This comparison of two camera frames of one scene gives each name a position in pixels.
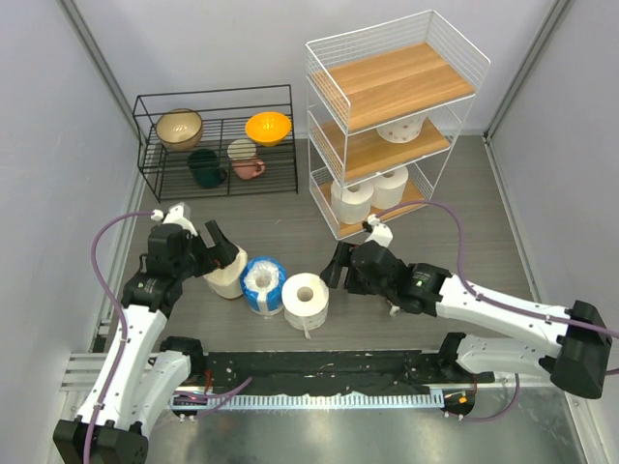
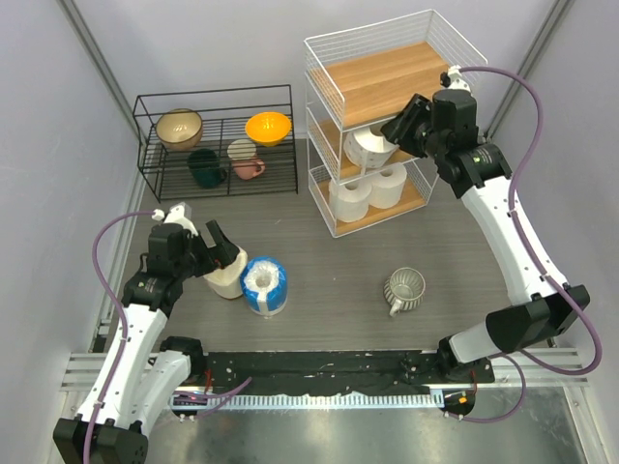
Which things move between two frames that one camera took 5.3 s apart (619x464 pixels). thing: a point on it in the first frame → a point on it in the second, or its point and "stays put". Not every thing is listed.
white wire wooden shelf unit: x=384 y=105 stays put
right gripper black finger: x=341 y=258 → x=410 y=128
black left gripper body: x=197 y=259 stays put
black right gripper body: x=356 y=280 → x=435 y=144
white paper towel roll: x=306 y=301 → x=368 y=148
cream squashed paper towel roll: x=227 y=281 stays put
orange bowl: x=268 y=128 stays put
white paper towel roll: x=351 y=203 stays put
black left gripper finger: x=224 y=250 stays put
